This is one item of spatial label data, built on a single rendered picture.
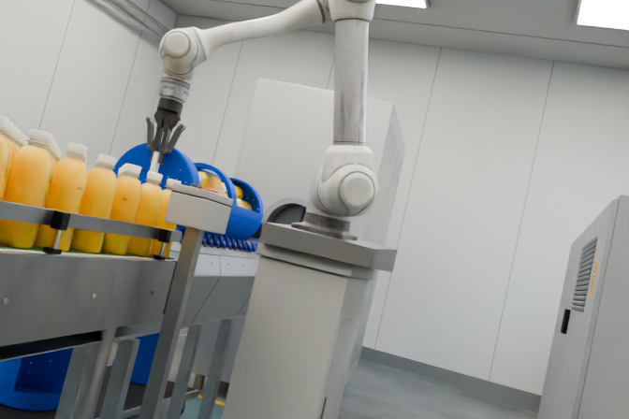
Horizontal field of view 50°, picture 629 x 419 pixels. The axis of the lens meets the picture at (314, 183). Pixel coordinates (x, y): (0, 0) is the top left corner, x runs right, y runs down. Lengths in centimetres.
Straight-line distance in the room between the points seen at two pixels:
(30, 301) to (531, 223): 601
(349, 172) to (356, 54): 36
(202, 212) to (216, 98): 633
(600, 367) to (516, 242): 445
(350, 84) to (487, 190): 508
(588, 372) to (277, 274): 112
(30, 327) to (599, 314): 185
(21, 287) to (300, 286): 102
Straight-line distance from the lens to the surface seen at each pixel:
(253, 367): 216
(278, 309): 212
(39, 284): 134
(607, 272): 255
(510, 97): 719
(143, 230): 171
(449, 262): 695
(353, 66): 202
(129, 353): 215
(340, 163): 196
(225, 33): 203
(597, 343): 255
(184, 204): 171
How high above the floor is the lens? 102
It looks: 5 degrees up
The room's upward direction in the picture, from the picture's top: 13 degrees clockwise
